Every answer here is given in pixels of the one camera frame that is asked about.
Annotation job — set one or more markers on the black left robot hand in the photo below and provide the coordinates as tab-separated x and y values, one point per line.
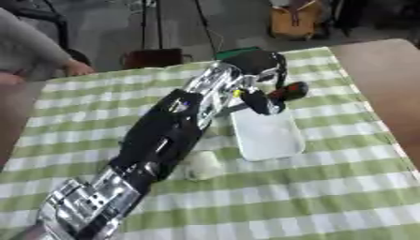
254	62

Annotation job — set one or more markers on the dark red and black toy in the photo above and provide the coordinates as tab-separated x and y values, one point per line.
292	89

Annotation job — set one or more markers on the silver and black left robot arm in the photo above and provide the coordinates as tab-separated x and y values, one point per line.
164	131

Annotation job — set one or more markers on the box with green inside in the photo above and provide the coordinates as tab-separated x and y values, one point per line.
232	53

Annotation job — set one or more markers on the yellow bag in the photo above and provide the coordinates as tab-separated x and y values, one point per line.
294	20

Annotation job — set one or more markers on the white rectangular tray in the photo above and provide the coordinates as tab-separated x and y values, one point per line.
268	134

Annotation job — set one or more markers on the brown bag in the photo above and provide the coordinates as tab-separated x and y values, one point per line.
153	58

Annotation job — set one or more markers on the black tripod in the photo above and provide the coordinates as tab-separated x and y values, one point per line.
159	22

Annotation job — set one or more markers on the white soft toy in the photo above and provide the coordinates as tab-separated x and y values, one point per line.
203	165

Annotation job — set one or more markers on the person's hand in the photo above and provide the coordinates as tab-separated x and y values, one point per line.
78	67

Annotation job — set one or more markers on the person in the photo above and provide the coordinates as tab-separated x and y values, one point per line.
27	43

